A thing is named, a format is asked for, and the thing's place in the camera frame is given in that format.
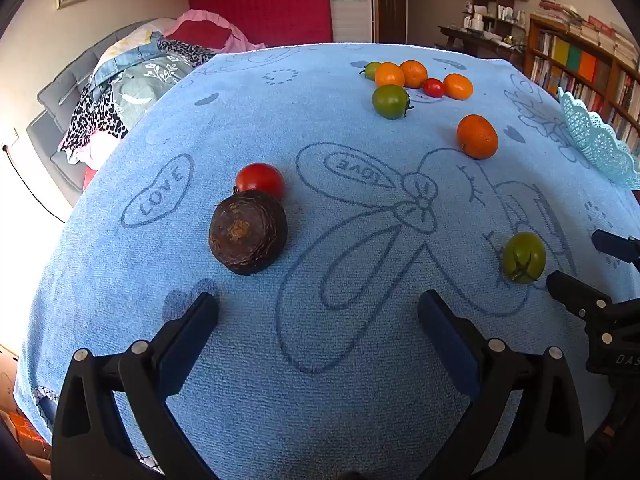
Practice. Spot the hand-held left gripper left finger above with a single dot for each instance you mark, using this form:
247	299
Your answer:
192	340

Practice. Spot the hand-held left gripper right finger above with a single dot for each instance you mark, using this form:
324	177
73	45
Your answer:
445	340

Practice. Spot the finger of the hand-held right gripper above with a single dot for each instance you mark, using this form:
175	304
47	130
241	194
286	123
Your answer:
575	292
617	248

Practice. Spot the green tomato with dark stem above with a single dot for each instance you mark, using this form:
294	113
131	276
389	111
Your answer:
524	257

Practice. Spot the light blue lattice basket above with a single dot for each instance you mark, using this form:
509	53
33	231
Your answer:
600	150

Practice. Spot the dark brown round fruit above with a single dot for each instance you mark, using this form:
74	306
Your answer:
247	232

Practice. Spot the large red tomato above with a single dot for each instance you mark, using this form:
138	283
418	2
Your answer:
260	179

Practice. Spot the large orange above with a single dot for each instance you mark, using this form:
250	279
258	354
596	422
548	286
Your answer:
477	136

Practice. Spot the large green tomato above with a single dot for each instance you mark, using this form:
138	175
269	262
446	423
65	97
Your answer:
390	101

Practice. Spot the blue printed blanket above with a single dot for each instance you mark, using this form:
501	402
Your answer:
350	400

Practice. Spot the wooden bookshelf with books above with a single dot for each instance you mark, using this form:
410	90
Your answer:
585	67

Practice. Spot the stacks of books atop bookshelf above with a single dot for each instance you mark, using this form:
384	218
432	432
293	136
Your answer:
580	22

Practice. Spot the small red tomato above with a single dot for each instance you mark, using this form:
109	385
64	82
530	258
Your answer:
434	88

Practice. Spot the black and white spotted cloth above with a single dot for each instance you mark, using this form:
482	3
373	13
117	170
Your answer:
92	117

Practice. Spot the wooden desktop shelf unit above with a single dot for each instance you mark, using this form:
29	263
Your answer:
497	7

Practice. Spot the small green tomato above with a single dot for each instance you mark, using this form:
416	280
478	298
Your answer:
371	69

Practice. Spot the leopard print cloth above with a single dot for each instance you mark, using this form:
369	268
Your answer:
187	52

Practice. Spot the light blue denim cloth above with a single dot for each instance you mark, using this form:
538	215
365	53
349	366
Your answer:
125	60

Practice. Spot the pink blanket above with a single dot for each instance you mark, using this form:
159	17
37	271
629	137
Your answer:
220	27

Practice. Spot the white and wood wardrobe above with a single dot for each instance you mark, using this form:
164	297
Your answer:
350	20

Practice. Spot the dark wooden door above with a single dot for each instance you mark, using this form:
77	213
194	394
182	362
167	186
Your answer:
392	0

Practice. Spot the red mattress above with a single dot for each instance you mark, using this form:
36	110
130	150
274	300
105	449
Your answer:
257	0

